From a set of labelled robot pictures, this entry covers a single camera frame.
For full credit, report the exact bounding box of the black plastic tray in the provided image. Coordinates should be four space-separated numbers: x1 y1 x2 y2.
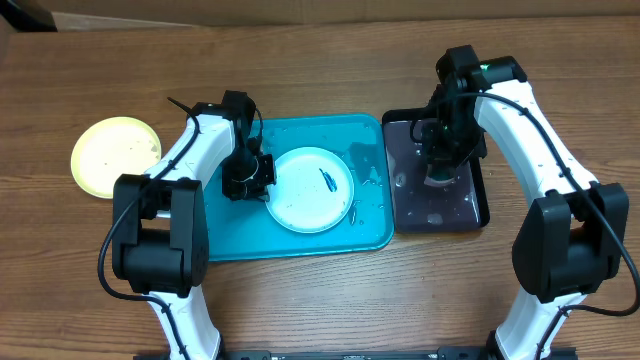
382 108 490 233

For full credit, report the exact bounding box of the green sponge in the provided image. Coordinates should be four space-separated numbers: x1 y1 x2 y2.
424 166 456 187

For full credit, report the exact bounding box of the yellow plate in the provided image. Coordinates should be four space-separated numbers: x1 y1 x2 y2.
70 116 162 199

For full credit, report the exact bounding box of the light blue plate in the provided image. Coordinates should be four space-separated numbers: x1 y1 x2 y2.
266 147 355 234

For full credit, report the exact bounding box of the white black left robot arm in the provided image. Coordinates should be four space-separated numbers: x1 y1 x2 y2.
97 93 276 359

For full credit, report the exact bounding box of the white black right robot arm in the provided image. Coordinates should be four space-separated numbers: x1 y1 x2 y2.
418 47 639 359

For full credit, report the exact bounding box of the brown cardboard backdrop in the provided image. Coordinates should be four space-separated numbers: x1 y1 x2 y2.
1 0 639 31

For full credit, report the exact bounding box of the teal plastic tray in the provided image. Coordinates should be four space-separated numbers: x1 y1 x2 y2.
203 114 394 262

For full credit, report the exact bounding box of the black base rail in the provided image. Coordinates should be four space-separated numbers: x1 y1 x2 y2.
133 345 579 360

